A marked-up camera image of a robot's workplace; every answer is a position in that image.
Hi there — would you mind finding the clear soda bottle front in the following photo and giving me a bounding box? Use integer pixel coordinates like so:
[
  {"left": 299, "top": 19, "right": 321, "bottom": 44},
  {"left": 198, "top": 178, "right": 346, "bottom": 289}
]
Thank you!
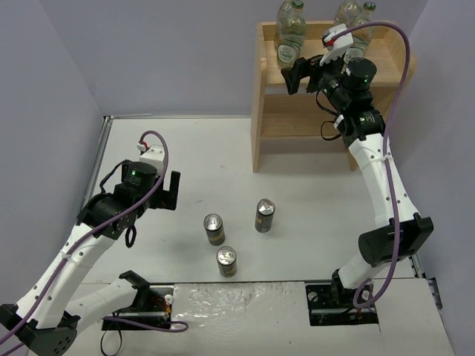
[{"left": 275, "top": 7, "right": 307, "bottom": 69}]

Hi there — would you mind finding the clear soda bottle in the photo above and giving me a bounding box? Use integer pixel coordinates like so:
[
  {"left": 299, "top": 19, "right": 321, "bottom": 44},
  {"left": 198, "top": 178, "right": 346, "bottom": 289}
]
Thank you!
[
  {"left": 274, "top": 1, "right": 304, "bottom": 49},
  {"left": 275, "top": 7, "right": 307, "bottom": 69},
  {"left": 344, "top": 1, "right": 376, "bottom": 64},
  {"left": 333, "top": 0, "right": 361, "bottom": 28}
]

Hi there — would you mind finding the black can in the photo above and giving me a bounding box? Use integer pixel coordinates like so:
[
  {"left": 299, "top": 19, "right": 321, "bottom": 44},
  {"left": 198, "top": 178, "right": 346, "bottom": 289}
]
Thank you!
[
  {"left": 255, "top": 198, "right": 275, "bottom": 233},
  {"left": 203, "top": 214, "right": 226, "bottom": 245},
  {"left": 216, "top": 246, "right": 237, "bottom": 277}
]

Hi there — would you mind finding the clear soda bottle back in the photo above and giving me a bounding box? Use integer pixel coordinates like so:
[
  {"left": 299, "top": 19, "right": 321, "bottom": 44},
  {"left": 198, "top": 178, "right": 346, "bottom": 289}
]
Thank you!
[{"left": 333, "top": 0, "right": 361, "bottom": 28}]

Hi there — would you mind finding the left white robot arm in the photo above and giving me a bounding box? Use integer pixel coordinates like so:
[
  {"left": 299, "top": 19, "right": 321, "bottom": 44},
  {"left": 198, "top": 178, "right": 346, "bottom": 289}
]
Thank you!
[{"left": 1, "top": 158, "right": 180, "bottom": 355}]

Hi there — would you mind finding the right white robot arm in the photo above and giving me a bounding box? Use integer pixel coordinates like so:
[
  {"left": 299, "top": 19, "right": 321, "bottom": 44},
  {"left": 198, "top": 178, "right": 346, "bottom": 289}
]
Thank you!
[{"left": 281, "top": 56, "right": 433, "bottom": 297}]

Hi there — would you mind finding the wooden two-tier shelf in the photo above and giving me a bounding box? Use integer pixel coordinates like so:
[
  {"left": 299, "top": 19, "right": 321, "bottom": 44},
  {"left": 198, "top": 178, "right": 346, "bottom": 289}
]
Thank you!
[{"left": 251, "top": 20, "right": 417, "bottom": 174}]

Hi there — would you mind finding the black can front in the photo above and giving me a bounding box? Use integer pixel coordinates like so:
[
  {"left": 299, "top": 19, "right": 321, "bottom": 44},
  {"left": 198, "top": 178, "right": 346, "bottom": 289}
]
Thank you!
[{"left": 216, "top": 246, "right": 237, "bottom": 277}]

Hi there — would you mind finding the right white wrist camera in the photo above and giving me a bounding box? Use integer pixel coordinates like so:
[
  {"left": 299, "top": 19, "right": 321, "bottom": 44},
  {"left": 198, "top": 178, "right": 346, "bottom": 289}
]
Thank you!
[{"left": 319, "top": 24, "right": 353, "bottom": 67}]

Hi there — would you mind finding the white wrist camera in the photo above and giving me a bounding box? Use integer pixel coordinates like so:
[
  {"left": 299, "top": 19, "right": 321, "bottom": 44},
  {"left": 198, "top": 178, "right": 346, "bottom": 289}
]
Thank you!
[
  {"left": 319, "top": 24, "right": 353, "bottom": 67},
  {"left": 137, "top": 142, "right": 168, "bottom": 175}
]

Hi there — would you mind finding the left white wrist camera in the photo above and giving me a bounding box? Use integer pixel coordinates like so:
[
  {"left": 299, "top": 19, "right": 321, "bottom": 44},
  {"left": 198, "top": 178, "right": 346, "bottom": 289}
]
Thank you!
[{"left": 137, "top": 142, "right": 168, "bottom": 175}]

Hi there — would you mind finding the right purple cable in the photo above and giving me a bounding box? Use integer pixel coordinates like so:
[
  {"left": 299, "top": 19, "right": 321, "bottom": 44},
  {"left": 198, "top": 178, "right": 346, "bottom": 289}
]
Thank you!
[{"left": 324, "top": 19, "right": 412, "bottom": 309}]

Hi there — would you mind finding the aluminium table edge rail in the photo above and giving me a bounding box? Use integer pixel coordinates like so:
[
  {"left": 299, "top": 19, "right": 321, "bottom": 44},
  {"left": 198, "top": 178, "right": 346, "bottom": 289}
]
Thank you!
[{"left": 89, "top": 113, "right": 151, "bottom": 189}]

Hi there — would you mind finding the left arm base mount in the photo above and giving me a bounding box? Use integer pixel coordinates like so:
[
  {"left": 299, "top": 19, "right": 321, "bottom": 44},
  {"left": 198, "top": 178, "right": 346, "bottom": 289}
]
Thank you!
[{"left": 110, "top": 285, "right": 174, "bottom": 329}]

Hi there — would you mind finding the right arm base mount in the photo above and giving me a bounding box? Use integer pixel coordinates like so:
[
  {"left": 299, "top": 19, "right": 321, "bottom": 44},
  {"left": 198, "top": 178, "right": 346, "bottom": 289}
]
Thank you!
[{"left": 305, "top": 282, "right": 379, "bottom": 327}]

